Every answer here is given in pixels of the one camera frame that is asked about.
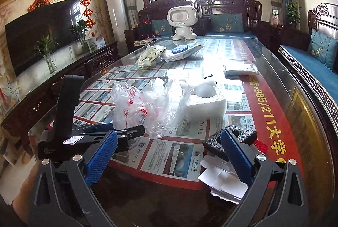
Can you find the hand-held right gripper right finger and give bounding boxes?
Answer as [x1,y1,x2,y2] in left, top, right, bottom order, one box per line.
[221,129,309,227]

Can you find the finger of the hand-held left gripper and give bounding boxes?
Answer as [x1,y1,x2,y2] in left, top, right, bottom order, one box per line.
[115,125,146,153]
[72,123,114,136]

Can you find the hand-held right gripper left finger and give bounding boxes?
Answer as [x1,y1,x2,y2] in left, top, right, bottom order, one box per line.
[29,130,118,227]

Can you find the black foam piece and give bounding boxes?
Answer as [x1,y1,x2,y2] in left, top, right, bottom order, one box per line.
[203,125,258,161]

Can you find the clear plastic bag red print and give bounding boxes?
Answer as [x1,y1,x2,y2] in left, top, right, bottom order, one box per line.
[110,78,191,140]

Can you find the red packet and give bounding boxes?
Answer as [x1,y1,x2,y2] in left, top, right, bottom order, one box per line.
[252,140,270,156]

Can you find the white paper sheets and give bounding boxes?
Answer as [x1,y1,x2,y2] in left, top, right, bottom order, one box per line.
[198,154,250,202]

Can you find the white foam block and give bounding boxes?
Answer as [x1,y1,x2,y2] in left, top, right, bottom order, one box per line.
[185,76,227,124]

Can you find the dark wooden television cabinet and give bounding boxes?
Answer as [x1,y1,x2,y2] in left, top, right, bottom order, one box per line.
[0,41,119,156]

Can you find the red printed table poster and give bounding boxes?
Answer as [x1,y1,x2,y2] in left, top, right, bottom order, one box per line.
[29,36,307,190]

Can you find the bamboo plant glass vase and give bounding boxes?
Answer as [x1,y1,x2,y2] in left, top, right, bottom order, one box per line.
[69,19,91,53]
[34,34,60,75]

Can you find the small white boxes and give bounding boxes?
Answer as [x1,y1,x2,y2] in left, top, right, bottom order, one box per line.
[87,36,106,49]

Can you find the black television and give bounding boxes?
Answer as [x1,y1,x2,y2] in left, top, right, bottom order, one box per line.
[5,0,82,77]

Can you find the white printed plastic bag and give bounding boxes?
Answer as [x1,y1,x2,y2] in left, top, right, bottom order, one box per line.
[137,44,167,68]

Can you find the flat white packet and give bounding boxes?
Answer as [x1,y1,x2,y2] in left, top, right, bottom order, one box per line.
[223,63,258,76]

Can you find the white wipes packet blue lid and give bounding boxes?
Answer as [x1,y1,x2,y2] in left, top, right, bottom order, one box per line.
[162,43,204,61]

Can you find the dark red bag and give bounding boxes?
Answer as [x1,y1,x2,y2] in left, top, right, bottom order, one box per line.
[137,20,153,41]

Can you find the red diamond knot decoration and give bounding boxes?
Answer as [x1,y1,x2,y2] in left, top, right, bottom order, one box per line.
[28,0,51,12]

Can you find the white standing air conditioner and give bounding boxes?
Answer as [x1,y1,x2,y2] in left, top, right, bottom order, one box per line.
[104,0,128,44]

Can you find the teal embroidered armchair pillow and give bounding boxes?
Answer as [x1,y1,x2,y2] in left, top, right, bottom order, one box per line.
[151,18,175,38]
[210,13,244,33]

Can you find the blue sofa seat cushion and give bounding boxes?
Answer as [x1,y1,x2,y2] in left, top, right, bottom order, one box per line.
[278,43,338,132]

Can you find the white toy robot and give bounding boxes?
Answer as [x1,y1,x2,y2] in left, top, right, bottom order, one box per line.
[167,5,199,41]

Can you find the carved wooden armchair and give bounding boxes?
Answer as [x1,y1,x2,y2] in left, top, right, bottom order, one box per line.
[124,0,196,52]
[194,0,263,37]

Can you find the dark wooden side table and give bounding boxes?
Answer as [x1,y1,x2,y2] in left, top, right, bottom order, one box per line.
[257,21,312,58]

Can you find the blue embroidered sofa pillow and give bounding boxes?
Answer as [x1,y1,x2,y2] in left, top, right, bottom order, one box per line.
[306,29,338,70]

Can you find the green potted plant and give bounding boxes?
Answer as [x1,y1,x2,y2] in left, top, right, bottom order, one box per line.
[286,1,303,29]

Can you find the long carved wooden sofa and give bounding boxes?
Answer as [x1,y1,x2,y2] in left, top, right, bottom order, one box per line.
[277,3,338,138]

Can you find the red knot string decoration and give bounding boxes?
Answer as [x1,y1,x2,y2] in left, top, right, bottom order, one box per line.
[79,0,95,29]

